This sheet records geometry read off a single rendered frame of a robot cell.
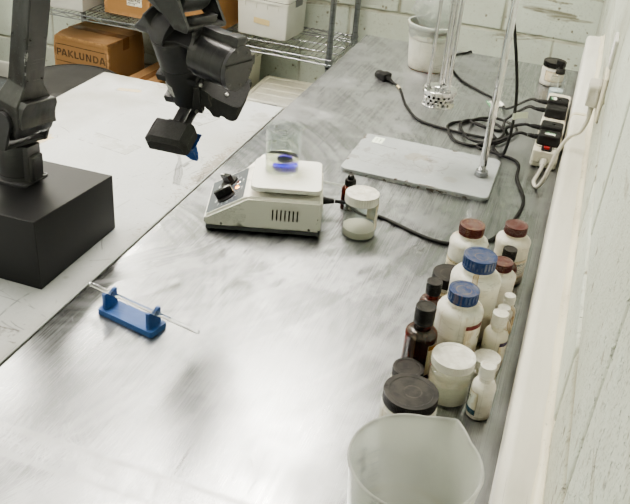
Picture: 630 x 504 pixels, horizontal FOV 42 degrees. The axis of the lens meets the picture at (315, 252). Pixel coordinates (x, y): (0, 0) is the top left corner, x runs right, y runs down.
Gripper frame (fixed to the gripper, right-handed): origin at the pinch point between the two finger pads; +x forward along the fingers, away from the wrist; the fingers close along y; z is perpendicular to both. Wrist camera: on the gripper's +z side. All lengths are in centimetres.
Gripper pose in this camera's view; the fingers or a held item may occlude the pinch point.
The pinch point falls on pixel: (201, 121)
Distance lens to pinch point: 118.3
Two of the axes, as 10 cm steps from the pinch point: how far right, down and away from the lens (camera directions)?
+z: 9.4, 2.2, -2.5
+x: 1.0, 5.4, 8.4
